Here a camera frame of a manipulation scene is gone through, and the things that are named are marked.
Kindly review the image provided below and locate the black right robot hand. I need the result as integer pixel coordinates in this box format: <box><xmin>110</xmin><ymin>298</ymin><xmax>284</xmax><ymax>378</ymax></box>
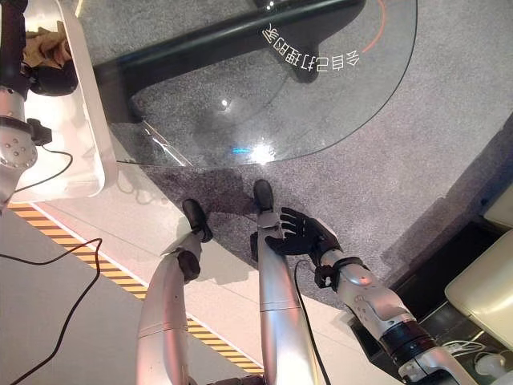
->
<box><xmin>265</xmin><ymin>207</ymin><xmax>342</xmax><ymax>262</ymax></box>

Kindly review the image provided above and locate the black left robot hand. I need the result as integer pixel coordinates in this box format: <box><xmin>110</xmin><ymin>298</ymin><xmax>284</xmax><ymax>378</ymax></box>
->
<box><xmin>0</xmin><ymin>0</ymin><xmax>79</xmax><ymax>98</ymax></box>

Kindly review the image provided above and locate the brown yellow cloth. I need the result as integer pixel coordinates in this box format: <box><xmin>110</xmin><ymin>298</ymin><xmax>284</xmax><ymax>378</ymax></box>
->
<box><xmin>22</xmin><ymin>26</ymin><xmax>74</xmax><ymax>69</ymax></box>

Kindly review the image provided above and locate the white plastic basket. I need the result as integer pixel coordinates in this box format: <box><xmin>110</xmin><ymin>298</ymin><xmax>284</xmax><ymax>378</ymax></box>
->
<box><xmin>0</xmin><ymin>0</ymin><xmax>120</xmax><ymax>203</ymax></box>

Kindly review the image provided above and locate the dark right robot foot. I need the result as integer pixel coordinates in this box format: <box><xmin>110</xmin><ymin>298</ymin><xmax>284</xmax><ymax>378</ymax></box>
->
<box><xmin>252</xmin><ymin>179</ymin><xmax>276</xmax><ymax>213</ymax></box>

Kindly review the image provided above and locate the dark robot foot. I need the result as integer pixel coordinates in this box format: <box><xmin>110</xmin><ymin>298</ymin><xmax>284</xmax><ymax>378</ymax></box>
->
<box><xmin>252</xmin><ymin>179</ymin><xmax>276</xmax><ymax>213</ymax></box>
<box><xmin>181</xmin><ymin>198</ymin><xmax>214</xmax><ymax>244</ymax></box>

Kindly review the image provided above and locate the silver right robot leg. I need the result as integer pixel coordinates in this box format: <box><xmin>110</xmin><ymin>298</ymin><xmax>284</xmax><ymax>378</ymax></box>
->
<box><xmin>250</xmin><ymin>208</ymin><xmax>324</xmax><ymax>385</ymax></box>

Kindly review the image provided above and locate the silver robot leg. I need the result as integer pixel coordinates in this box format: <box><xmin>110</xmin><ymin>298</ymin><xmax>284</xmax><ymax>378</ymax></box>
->
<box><xmin>250</xmin><ymin>208</ymin><xmax>324</xmax><ymax>385</ymax></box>
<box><xmin>135</xmin><ymin>232</ymin><xmax>204</xmax><ymax>385</ymax></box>

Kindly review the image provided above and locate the dark left robot foot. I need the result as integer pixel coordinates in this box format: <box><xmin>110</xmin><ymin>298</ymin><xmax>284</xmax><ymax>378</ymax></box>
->
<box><xmin>181</xmin><ymin>198</ymin><xmax>214</xmax><ymax>244</ymax></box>

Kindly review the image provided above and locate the silver left robot leg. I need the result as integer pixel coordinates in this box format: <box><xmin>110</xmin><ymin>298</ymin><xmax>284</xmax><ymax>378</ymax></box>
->
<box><xmin>135</xmin><ymin>232</ymin><xmax>204</xmax><ymax>385</ymax></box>

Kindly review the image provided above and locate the yellow black hazard tape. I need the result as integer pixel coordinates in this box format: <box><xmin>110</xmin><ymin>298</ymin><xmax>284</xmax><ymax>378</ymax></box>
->
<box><xmin>6</xmin><ymin>201</ymin><xmax>266</xmax><ymax>377</ymax></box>

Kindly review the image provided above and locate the small cream seat cushion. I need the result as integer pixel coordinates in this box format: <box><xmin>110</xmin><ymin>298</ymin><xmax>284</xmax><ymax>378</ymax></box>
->
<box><xmin>482</xmin><ymin>191</ymin><xmax>513</xmax><ymax>234</ymax></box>

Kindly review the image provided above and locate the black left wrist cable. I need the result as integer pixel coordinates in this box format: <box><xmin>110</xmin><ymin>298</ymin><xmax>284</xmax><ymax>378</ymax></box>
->
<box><xmin>38</xmin><ymin>144</ymin><xmax>75</xmax><ymax>194</ymax></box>

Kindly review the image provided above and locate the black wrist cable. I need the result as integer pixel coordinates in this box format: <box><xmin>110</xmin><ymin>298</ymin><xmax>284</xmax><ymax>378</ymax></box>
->
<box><xmin>38</xmin><ymin>144</ymin><xmax>75</xmax><ymax>194</ymax></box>
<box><xmin>293</xmin><ymin>258</ymin><xmax>334</xmax><ymax>385</ymax></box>

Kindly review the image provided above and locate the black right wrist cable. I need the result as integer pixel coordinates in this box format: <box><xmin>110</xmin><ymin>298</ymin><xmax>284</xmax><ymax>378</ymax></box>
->
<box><xmin>293</xmin><ymin>258</ymin><xmax>334</xmax><ymax>385</ymax></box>

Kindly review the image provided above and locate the dark furniture frame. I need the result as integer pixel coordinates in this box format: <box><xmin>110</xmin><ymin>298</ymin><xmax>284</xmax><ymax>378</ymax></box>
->
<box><xmin>344</xmin><ymin>214</ymin><xmax>513</xmax><ymax>385</ymax></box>

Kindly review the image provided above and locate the white charger with cable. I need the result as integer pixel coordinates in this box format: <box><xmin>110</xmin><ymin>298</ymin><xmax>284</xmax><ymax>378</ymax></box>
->
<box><xmin>447</xmin><ymin>339</ymin><xmax>511</xmax><ymax>376</ymax></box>

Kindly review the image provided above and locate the black cable on floor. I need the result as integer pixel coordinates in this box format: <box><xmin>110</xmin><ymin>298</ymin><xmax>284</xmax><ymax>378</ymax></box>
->
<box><xmin>0</xmin><ymin>237</ymin><xmax>103</xmax><ymax>385</ymax></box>

